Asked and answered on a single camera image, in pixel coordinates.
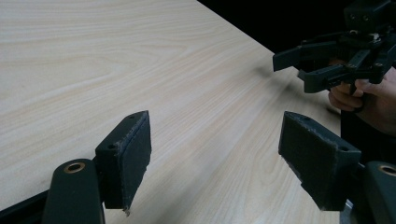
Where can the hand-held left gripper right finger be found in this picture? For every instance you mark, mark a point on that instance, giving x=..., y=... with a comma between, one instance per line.
x=317, y=161

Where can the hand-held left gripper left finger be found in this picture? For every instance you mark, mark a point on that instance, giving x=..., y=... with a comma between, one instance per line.
x=124, y=161

